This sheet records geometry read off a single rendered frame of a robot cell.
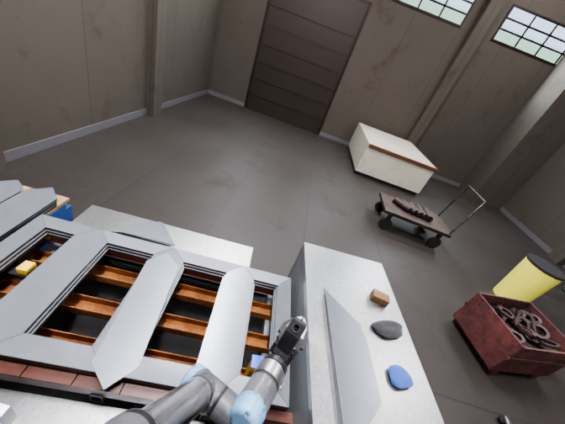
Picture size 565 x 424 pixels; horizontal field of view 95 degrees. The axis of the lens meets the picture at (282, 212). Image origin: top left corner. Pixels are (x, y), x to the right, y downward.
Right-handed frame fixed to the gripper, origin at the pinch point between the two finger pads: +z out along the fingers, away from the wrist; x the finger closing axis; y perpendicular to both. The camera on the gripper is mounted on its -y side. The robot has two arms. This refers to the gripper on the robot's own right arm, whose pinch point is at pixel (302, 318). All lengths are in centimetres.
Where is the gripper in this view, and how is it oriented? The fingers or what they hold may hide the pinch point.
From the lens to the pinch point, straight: 93.6
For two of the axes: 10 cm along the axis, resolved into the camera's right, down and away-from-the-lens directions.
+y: -4.2, 8.0, 4.3
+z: 4.2, -2.5, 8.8
